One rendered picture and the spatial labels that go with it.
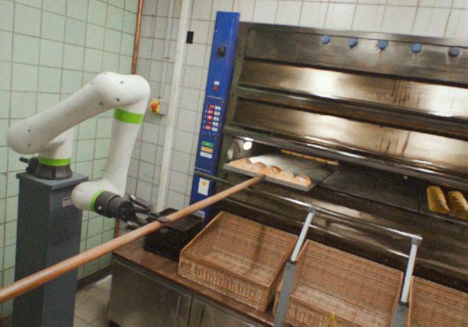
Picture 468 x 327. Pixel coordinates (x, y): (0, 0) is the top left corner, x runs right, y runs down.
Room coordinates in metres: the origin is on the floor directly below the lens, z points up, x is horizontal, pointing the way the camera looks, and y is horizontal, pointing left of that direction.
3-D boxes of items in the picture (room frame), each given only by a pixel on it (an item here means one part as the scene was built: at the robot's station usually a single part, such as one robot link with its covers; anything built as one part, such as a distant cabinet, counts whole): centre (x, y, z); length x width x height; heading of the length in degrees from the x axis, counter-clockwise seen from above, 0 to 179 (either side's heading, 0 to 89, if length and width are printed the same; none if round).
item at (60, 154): (1.48, 0.76, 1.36); 0.16 x 0.13 x 0.19; 168
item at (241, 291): (2.00, -0.14, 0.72); 0.56 x 0.49 x 0.28; 66
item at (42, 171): (1.51, 0.81, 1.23); 0.26 x 0.15 x 0.06; 69
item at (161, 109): (2.60, 0.60, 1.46); 0.10 x 0.07 x 0.10; 65
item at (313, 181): (2.25, -0.27, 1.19); 0.55 x 0.36 x 0.03; 66
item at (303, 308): (1.75, -0.68, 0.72); 0.56 x 0.49 x 0.28; 64
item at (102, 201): (1.27, 0.43, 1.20); 0.12 x 0.06 x 0.09; 156
